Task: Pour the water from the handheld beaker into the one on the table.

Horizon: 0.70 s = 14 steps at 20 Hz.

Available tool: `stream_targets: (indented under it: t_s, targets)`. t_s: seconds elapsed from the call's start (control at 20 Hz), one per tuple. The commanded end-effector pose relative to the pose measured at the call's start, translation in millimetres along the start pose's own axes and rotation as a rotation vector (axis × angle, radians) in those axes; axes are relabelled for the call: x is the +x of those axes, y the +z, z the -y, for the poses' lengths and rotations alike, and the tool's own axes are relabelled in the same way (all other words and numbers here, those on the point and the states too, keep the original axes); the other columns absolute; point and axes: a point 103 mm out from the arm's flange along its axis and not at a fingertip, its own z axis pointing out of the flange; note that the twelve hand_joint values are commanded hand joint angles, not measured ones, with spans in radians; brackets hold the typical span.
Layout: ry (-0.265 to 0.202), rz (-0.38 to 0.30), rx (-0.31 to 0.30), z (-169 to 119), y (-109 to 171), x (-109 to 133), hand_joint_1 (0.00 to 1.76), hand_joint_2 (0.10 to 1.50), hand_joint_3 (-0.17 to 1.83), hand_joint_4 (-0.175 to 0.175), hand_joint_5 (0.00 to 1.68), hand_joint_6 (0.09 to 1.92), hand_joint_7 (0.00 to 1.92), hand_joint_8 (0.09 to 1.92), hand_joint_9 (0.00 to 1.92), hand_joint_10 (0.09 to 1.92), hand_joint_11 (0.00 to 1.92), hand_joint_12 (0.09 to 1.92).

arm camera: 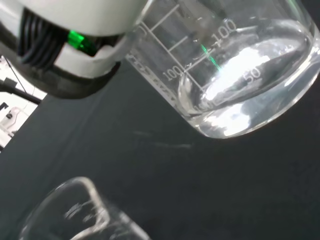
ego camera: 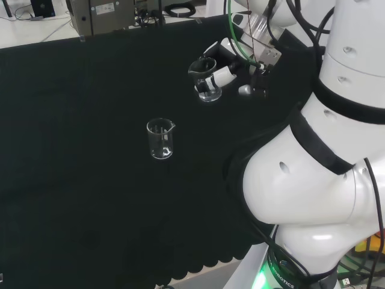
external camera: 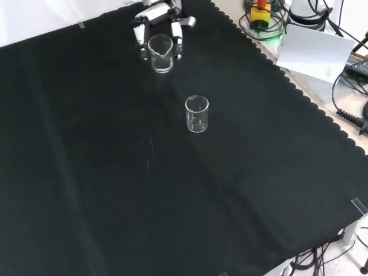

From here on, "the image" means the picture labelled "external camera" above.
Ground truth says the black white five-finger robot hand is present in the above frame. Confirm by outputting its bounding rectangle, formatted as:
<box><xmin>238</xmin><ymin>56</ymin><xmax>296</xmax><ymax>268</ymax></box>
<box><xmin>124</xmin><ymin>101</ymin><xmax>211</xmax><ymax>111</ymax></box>
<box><xmin>132</xmin><ymin>0</ymin><xmax>197</xmax><ymax>61</ymax></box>

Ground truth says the clear glass beaker with spout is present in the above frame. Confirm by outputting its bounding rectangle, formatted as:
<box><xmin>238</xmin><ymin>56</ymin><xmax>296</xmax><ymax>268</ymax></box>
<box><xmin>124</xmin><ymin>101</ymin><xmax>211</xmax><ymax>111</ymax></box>
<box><xmin>147</xmin><ymin>33</ymin><xmax>175</xmax><ymax>74</ymax></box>

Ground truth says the clear graduated glass beaker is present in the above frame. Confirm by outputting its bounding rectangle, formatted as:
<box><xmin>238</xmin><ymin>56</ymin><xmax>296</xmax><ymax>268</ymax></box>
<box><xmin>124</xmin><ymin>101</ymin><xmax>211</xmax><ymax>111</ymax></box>
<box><xmin>185</xmin><ymin>95</ymin><xmax>210</xmax><ymax>134</ymax></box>

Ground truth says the yellow stop button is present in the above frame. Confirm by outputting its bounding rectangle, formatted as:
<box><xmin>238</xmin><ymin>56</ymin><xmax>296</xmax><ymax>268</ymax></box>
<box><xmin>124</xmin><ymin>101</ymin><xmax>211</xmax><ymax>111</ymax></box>
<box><xmin>249</xmin><ymin>0</ymin><xmax>273</xmax><ymax>31</ymax></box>

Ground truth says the black bench cloth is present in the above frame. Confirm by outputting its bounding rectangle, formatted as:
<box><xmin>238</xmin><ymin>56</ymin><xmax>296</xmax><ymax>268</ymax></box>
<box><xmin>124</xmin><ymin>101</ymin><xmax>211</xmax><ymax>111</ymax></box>
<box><xmin>0</xmin><ymin>0</ymin><xmax>368</xmax><ymax>276</ymax></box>

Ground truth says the black power adapter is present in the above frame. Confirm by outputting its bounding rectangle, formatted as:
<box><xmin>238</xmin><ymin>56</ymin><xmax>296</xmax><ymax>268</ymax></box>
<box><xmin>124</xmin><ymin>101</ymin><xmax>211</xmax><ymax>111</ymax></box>
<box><xmin>344</xmin><ymin>49</ymin><xmax>368</xmax><ymax>79</ymax></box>

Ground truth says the white bench leg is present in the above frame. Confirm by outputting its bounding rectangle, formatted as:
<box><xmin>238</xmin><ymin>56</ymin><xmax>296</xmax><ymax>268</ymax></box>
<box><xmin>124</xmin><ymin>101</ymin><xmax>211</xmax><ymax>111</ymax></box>
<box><xmin>343</xmin><ymin>217</ymin><xmax>361</xmax><ymax>246</ymax></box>

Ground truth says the black coiled cable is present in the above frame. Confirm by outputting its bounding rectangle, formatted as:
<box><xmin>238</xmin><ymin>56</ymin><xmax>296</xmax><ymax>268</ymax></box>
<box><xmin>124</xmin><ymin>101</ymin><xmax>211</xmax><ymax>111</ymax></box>
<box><xmin>331</xmin><ymin>67</ymin><xmax>368</xmax><ymax>136</ymax></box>

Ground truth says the black cable bundle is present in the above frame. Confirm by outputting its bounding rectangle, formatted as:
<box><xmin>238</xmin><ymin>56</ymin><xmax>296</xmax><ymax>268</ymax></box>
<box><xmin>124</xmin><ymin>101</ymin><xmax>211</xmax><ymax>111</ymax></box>
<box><xmin>289</xmin><ymin>228</ymin><xmax>356</xmax><ymax>276</ymax></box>

